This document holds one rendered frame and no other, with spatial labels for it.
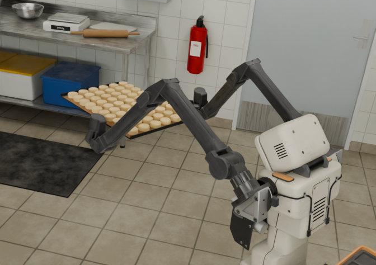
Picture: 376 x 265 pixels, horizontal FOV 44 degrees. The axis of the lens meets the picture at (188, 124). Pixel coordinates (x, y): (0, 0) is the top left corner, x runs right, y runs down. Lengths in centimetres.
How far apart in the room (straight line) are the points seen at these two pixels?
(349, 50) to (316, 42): 29
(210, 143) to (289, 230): 41
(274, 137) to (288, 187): 16
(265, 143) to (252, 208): 22
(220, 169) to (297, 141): 26
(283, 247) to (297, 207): 24
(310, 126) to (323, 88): 276
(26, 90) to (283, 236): 307
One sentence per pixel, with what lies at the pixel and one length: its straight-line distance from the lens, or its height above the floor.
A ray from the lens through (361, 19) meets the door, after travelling 421.
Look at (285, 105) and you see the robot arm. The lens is 187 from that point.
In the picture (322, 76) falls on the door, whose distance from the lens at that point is 431.
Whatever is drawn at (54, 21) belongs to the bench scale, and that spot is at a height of 95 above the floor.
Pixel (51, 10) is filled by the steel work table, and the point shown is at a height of 92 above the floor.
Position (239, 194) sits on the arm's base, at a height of 112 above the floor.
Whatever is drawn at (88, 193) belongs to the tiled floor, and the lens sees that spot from 343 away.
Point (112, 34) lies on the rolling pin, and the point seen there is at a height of 91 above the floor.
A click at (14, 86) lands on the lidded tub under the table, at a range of 435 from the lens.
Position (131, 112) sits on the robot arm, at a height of 120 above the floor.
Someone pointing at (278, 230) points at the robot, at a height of 93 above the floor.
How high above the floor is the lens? 194
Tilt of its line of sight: 25 degrees down
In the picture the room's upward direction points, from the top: 6 degrees clockwise
